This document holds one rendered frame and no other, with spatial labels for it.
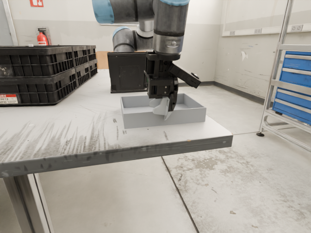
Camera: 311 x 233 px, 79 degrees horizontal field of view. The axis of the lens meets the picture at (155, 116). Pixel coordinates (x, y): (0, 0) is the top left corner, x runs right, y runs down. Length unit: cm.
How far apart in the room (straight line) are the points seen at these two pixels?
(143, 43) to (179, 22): 68
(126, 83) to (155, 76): 53
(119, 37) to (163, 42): 68
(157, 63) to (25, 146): 40
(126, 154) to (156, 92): 18
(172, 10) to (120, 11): 15
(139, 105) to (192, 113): 25
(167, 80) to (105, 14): 22
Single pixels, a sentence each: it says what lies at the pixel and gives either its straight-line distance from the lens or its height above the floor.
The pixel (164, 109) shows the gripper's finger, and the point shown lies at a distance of 56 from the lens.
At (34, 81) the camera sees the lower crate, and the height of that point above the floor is 81.
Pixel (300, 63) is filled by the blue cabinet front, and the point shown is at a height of 79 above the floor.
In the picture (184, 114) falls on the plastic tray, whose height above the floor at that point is 73.
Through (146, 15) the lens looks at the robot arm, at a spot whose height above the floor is 102.
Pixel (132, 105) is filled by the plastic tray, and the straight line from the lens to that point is 77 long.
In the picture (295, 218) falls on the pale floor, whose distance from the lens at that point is 148.
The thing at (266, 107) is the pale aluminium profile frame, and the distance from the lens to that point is 227.
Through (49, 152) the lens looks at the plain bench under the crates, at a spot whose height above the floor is 70.
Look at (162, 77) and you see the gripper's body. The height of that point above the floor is 86.
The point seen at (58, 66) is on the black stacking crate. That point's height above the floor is 85.
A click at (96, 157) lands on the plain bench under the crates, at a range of 50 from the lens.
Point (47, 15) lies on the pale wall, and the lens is 421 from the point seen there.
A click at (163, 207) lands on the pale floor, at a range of 130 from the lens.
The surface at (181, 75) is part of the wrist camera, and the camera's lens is 52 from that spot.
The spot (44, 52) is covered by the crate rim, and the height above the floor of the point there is 92.
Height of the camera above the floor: 95
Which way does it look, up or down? 21 degrees down
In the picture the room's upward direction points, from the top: straight up
